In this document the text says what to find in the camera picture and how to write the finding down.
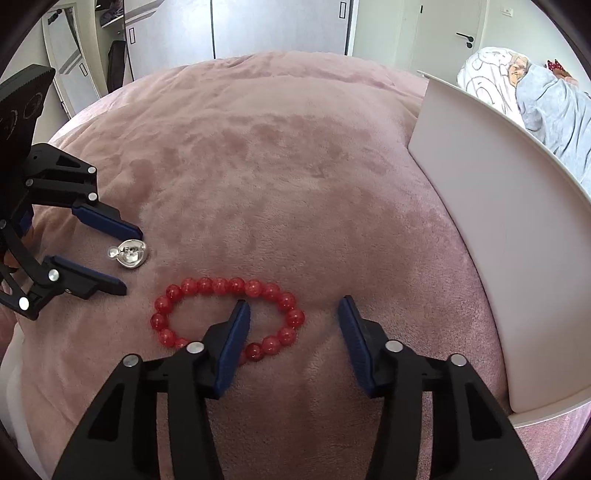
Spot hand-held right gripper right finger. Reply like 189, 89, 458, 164
337, 295, 540, 480

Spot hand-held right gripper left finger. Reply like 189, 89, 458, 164
52, 299, 252, 480

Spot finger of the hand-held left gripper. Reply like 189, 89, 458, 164
25, 143, 145, 241
0, 255, 129, 321

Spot silver heart pendant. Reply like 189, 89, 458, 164
107, 237, 149, 271

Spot red bead bracelet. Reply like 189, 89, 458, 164
150, 276, 305, 363

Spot white plastic box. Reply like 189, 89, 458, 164
407, 69, 591, 428

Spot folded clothes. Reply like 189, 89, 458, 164
99, 0, 124, 24

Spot white bed sheet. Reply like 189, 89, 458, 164
0, 318, 51, 480

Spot pink plush bed blanket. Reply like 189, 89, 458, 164
0, 50, 591, 480

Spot grey wardrobe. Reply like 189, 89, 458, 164
95, 0, 358, 88

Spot white printed pillow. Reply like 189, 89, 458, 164
457, 46, 532, 130

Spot grey blanket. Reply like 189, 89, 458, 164
515, 62, 591, 185

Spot white door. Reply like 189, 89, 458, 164
411, 0, 490, 75

